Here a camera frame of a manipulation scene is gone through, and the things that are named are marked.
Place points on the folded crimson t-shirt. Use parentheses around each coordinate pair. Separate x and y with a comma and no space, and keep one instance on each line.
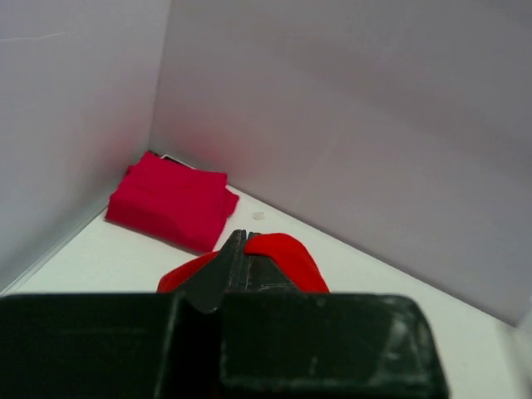
(173,202)

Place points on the red t-shirt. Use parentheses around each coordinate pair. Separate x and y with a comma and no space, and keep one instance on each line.
(289,254)

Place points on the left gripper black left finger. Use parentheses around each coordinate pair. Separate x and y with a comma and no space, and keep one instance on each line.
(118,345)

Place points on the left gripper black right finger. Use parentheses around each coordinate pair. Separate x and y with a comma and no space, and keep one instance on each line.
(278,341)

